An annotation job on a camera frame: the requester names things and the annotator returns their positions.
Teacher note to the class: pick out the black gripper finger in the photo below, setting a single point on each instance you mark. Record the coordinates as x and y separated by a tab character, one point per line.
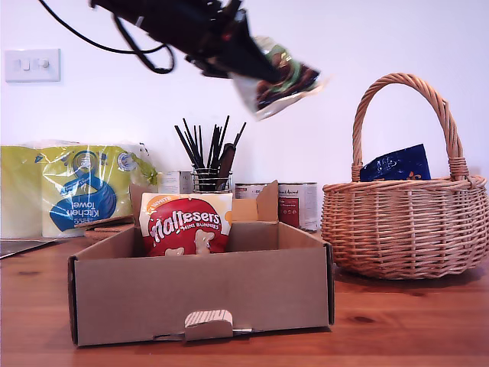
248	53

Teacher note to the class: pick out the white Galaxy mint egg bag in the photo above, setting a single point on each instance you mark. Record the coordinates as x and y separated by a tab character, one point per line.
290	84

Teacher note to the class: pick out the white Maltesers mini bunnies bag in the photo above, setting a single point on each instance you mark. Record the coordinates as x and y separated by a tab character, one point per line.
183	225

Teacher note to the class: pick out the blue Terry's chocolate egg bag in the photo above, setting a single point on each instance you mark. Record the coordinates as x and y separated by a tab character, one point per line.
397	164

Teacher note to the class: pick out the brown cardboard box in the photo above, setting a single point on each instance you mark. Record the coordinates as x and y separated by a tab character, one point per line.
191	290

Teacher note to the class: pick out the small white paper carton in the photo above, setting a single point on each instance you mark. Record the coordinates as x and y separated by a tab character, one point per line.
172	181

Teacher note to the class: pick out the red label tin can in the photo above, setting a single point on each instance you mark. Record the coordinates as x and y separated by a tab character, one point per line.
302	210

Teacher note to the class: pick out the kitchen towel roll pack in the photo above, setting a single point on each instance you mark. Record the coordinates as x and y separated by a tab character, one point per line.
76	183

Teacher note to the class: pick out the flat cork coaster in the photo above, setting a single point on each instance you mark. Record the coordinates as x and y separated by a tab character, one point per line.
107	221

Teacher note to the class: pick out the round cork mat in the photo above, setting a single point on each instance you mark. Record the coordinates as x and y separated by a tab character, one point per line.
101	235

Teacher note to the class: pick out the dark flat sheet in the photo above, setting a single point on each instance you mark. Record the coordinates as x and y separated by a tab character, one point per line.
23	248

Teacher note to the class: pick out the white wall switch plate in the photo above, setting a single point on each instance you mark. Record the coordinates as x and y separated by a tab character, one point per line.
32	65

